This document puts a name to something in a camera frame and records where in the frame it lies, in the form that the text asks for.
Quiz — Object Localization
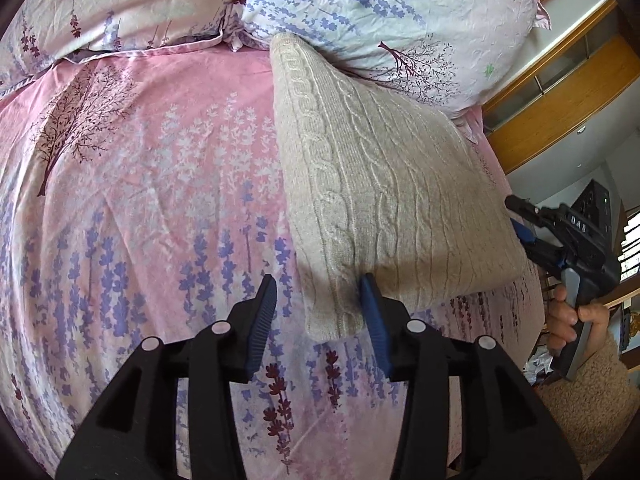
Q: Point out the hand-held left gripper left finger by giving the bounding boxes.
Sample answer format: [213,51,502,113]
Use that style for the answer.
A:
[55,274,278,480]

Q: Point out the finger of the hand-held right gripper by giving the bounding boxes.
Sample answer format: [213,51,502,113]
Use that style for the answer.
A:
[509,217,568,275]
[504,195,561,227]

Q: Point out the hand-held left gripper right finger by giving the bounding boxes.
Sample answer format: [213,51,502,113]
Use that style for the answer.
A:
[359,272,583,480]

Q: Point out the beige cable-knit cushion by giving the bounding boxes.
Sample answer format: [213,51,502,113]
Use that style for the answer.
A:
[269,31,531,344]

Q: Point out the person's right hand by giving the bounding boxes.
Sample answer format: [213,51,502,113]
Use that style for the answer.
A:
[545,284,612,357]

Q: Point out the crumpled plastic bags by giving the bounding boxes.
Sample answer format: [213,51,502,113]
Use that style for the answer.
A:
[522,342,557,386]

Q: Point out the pink floral bed sheet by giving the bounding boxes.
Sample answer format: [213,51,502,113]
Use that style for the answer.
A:
[0,42,547,480]

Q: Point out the pale blue tree-print pillow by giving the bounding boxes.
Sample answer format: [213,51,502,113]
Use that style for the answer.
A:
[234,0,552,122]

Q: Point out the pink floral pillow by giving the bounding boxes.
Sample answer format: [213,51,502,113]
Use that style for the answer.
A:
[0,0,257,97]

